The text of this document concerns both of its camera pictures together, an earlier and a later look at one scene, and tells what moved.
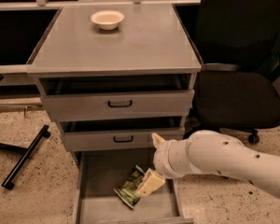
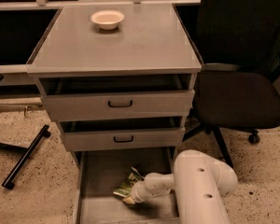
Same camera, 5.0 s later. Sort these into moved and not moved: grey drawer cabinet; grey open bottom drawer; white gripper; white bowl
Moved: white gripper
Not moved: grey drawer cabinet; grey open bottom drawer; white bowl
